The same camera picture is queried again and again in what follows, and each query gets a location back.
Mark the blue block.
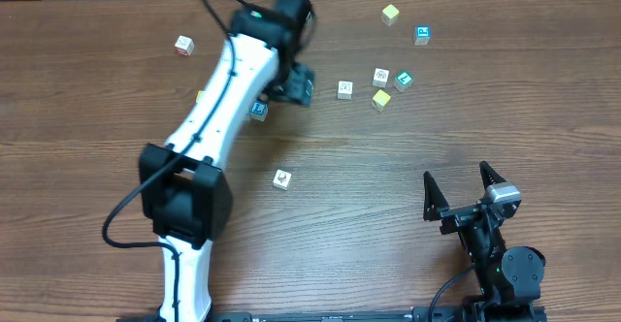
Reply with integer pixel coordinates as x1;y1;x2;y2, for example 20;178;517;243
413;25;431;46
249;101;268;121

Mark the white block centre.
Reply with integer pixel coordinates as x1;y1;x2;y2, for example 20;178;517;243
337;80;353;100

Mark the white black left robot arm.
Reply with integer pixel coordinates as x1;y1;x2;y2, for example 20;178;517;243
139;0;314;321

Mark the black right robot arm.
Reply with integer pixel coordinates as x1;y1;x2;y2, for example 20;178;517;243
412;161;547;321

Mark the white block red side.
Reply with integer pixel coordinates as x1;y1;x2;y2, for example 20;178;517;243
175;35;194;56

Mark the yellow framed block left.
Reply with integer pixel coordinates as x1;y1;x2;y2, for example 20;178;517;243
195;90;204;103

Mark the yellow block top right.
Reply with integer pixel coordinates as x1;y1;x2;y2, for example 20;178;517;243
381;4;400;26

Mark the yellow block lower right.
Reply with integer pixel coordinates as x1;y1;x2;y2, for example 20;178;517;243
372;89;391;112

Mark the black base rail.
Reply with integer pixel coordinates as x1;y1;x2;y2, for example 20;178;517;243
115;306;549;322

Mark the acorn wooden block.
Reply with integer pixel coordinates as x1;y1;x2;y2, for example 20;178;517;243
273;170;292;190

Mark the green top block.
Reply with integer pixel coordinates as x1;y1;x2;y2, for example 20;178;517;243
394;71;414;92

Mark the blue top block right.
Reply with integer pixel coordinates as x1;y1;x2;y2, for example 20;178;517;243
413;25;431;46

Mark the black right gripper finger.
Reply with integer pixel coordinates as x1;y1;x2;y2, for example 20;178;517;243
479;161;507;190
423;172;449;221

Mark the white block right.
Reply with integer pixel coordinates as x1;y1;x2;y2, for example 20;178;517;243
372;68;389;88

